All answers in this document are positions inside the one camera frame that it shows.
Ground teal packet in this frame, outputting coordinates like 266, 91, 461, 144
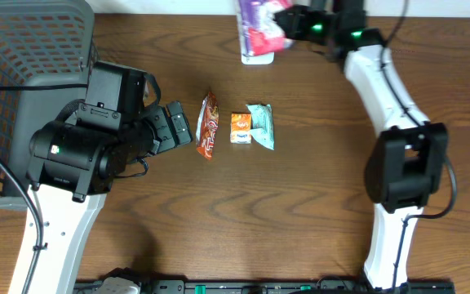
246, 105, 275, 150

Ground small orange box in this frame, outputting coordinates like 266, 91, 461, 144
230, 114, 251, 144

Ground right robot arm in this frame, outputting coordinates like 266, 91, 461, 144
273, 1, 454, 293

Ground purple red snack packet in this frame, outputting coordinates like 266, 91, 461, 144
234, 0, 294, 59

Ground orange red chip bag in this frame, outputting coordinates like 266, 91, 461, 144
196, 91, 219, 160

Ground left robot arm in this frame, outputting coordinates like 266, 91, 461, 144
9, 101, 193, 293

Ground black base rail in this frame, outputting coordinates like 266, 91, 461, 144
73, 269, 456, 294

